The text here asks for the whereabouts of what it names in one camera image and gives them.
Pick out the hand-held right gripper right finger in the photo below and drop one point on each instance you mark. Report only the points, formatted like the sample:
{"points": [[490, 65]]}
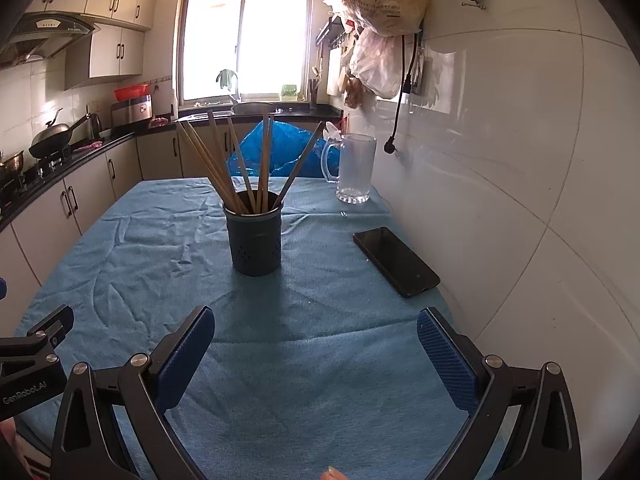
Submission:
{"points": [[445, 360]]}

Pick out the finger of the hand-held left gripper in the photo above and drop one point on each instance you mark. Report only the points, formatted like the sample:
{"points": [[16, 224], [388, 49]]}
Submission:
{"points": [[2, 288], [47, 330]]}

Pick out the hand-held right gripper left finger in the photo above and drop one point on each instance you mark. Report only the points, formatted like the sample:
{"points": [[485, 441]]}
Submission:
{"points": [[182, 360]]}

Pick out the dark cylindrical chopstick holder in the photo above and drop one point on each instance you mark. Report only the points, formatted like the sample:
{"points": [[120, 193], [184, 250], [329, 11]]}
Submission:
{"points": [[255, 245]]}

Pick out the wooden chopstick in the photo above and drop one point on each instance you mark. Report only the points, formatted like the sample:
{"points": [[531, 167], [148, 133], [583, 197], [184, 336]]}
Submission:
{"points": [[299, 165], [241, 165], [224, 157], [207, 166], [216, 166], [269, 160], [262, 160]]}

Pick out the person's right hand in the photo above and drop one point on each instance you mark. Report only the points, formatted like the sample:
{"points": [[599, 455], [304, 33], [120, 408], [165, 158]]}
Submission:
{"points": [[334, 474]]}

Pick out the black smartphone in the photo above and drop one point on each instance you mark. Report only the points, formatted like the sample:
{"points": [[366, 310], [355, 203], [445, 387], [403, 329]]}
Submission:
{"points": [[397, 262]]}

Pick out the blue tablecloth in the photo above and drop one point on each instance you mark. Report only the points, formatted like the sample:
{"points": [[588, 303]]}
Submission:
{"points": [[300, 340]]}

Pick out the gas stove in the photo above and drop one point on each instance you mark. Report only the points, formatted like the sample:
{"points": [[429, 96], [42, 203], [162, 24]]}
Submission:
{"points": [[35, 172]]}

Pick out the steel pot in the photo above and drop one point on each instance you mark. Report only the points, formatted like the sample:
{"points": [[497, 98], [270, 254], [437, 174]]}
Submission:
{"points": [[11, 165]]}

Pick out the black wok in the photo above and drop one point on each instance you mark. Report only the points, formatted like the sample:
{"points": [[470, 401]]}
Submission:
{"points": [[50, 147]]}

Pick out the steel wok lid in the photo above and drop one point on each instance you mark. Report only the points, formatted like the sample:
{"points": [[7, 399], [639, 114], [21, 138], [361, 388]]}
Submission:
{"points": [[50, 132]]}

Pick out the pink cloth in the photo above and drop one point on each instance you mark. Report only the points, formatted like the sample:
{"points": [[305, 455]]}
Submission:
{"points": [[90, 145], [159, 121]]}

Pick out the electric kettle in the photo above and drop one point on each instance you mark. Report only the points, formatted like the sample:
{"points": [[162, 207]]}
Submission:
{"points": [[95, 127]]}

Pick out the glass beer mug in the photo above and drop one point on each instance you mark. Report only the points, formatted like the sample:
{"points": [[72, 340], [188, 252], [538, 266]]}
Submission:
{"points": [[356, 170]]}

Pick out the silver countertop appliance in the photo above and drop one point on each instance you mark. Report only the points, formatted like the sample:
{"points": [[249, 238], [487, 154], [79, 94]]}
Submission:
{"points": [[131, 111]]}

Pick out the red basin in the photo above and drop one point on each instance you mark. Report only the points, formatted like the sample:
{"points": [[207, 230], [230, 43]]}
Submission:
{"points": [[132, 93]]}

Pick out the blue plastic bag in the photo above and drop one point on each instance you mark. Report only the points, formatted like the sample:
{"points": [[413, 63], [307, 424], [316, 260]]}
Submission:
{"points": [[287, 150]]}

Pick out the white bottle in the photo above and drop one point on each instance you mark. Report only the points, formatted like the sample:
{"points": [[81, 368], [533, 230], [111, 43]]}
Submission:
{"points": [[173, 111]]}

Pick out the white crumpled plastic bag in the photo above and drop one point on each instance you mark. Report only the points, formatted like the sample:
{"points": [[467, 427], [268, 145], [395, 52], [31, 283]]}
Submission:
{"points": [[332, 131]]}

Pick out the range hood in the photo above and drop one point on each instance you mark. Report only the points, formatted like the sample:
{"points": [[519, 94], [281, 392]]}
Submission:
{"points": [[45, 35]]}

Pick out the steel sink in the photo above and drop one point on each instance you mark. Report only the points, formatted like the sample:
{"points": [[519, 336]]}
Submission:
{"points": [[252, 108]]}

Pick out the green hanging cloth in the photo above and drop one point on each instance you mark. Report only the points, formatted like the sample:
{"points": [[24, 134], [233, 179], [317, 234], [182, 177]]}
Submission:
{"points": [[227, 80]]}

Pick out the small green box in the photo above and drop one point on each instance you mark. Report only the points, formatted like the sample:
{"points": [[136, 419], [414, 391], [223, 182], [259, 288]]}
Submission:
{"points": [[289, 91]]}

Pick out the dark utensil caddy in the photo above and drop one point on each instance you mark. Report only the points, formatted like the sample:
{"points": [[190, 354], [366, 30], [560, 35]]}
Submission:
{"points": [[313, 95]]}

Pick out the cluster of clear plastic bags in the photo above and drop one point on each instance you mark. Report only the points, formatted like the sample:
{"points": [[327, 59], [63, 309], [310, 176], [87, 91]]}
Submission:
{"points": [[375, 67]]}

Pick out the white cutting board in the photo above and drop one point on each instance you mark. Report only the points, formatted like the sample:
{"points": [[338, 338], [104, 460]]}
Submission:
{"points": [[334, 72]]}

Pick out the window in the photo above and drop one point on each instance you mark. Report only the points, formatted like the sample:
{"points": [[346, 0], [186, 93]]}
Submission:
{"points": [[245, 35]]}

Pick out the beige wall cabinet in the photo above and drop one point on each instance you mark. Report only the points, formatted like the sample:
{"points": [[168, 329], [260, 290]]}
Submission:
{"points": [[107, 55]]}

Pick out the white wall outlet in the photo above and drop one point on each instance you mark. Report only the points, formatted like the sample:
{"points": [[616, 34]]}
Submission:
{"points": [[420, 77]]}

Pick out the black wall shelf rack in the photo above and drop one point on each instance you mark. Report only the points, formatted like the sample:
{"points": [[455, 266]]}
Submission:
{"points": [[332, 30]]}

